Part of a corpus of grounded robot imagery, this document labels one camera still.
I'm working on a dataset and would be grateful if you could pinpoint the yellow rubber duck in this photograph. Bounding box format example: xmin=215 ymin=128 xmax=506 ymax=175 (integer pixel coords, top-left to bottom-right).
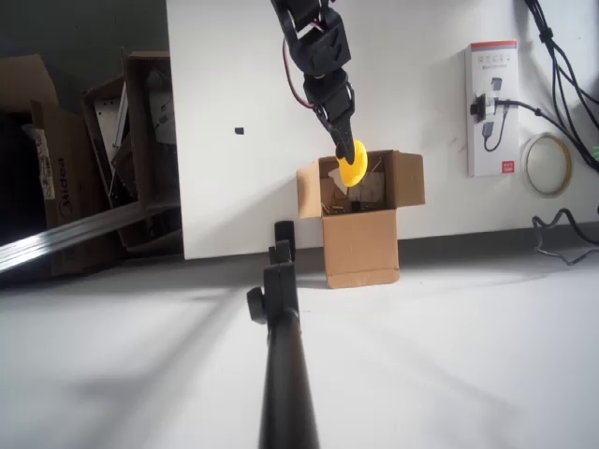
xmin=336 ymin=138 xmax=370 ymax=188

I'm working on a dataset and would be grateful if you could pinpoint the brown open cardboard box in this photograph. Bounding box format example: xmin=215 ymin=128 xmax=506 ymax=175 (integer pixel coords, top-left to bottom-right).
xmin=296 ymin=149 xmax=426 ymax=290

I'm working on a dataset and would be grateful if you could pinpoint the white flat product box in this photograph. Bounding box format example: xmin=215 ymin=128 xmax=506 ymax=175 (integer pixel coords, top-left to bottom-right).
xmin=464 ymin=39 xmax=521 ymax=178

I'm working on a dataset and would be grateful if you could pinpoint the brown Midea cardboard box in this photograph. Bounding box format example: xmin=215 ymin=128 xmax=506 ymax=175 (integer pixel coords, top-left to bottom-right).
xmin=0 ymin=53 xmax=123 ymax=277

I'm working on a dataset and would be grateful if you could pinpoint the grey cardboard insert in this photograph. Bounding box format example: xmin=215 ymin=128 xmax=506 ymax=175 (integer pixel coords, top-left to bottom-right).
xmin=353 ymin=171 xmax=386 ymax=203

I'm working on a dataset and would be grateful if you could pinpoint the small black webcam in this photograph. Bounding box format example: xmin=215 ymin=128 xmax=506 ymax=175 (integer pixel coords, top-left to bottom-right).
xmin=469 ymin=92 xmax=497 ymax=123

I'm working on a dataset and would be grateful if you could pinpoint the clear tape roll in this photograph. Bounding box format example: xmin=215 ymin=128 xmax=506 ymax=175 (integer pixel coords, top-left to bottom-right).
xmin=519 ymin=132 xmax=575 ymax=200

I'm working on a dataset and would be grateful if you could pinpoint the black webcam cable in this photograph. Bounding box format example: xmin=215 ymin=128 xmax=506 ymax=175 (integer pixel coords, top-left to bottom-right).
xmin=494 ymin=96 xmax=599 ymax=172

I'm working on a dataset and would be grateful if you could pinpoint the thin black zigzag cable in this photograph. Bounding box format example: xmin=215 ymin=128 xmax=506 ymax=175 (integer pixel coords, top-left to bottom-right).
xmin=531 ymin=208 xmax=599 ymax=267

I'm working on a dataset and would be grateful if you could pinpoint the perforated metal bracket plate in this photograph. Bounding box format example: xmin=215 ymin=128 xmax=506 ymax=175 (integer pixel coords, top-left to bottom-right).
xmin=92 ymin=86 xmax=130 ymax=155

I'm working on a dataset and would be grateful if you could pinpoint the thick black cable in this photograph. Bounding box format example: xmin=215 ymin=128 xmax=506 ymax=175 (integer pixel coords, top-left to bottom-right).
xmin=531 ymin=0 xmax=599 ymax=116
xmin=523 ymin=0 xmax=599 ymax=169

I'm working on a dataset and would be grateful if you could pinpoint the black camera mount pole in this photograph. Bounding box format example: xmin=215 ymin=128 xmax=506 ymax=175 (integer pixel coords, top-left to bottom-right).
xmin=246 ymin=220 xmax=322 ymax=449

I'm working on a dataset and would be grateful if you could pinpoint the aluminium extrusion rail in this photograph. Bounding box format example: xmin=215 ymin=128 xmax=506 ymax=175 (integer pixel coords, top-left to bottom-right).
xmin=0 ymin=201 xmax=182 ymax=276

